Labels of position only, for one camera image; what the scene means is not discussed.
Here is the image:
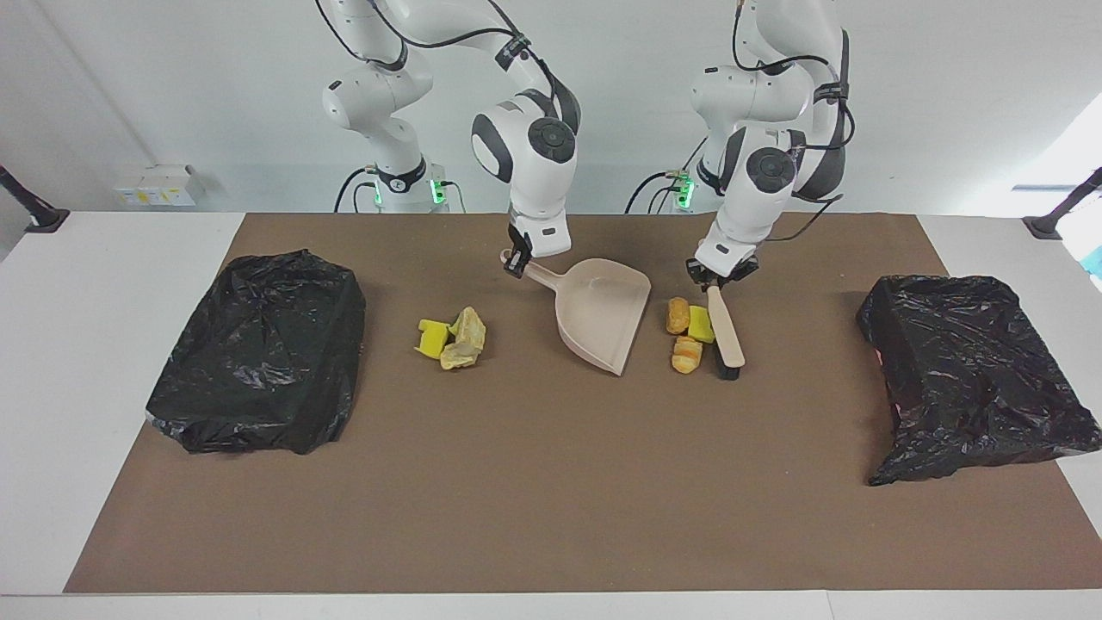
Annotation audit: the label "beige plastic dustpan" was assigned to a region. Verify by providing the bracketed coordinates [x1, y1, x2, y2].
[500, 249, 653, 377]

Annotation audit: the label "brown table mat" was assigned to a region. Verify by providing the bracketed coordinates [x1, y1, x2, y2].
[65, 213, 1102, 593]

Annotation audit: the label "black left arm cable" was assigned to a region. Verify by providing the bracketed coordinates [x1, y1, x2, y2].
[732, 0, 857, 244]

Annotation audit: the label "right black trash bag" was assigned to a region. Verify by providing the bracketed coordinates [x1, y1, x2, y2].
[145, 250, 367, 456]

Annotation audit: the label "white wall socket box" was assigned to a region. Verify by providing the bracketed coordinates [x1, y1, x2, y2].
[114, 165, 197, 208]

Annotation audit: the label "black clamp stand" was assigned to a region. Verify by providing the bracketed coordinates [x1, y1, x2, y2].
[0, 165, 70, 233]
[1023, 168, 1102, 240]

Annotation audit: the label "pale crusty bread piece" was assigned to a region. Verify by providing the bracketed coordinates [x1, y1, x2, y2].
[439, 306, 487, 371]

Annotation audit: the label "beige brush black bristles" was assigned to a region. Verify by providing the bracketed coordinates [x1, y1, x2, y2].
[706, 284, 746, 381]

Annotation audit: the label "left black trash bag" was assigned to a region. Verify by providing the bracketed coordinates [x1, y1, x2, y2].
[856, 275, 1102, 487]

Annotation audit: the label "black base cable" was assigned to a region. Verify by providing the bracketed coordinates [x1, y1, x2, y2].
[334, 166, 380, 214]
[626, 138, 694, 214]

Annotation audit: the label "yellow notched sponge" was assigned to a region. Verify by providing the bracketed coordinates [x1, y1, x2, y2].
[414, 319, 453, 358]

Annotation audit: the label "black trash bag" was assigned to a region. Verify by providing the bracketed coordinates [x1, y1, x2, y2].
[145, 250, 367, 456]
[856, 275, 1102, 487]

